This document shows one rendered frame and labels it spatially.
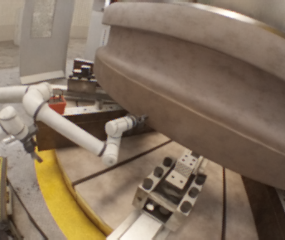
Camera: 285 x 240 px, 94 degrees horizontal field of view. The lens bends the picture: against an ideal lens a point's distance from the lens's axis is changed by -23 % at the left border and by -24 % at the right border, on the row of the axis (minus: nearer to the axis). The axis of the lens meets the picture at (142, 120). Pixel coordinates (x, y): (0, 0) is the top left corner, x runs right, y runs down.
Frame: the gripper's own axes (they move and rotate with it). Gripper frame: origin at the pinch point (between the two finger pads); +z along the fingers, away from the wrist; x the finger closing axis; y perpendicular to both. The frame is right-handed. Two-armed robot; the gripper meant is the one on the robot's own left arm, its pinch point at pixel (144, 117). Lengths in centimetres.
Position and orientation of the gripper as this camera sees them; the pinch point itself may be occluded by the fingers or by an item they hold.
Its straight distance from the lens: 127.1
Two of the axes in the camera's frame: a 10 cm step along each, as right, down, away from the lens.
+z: 6.6, -2.3, 7.2
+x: -7.2, -4.7, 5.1
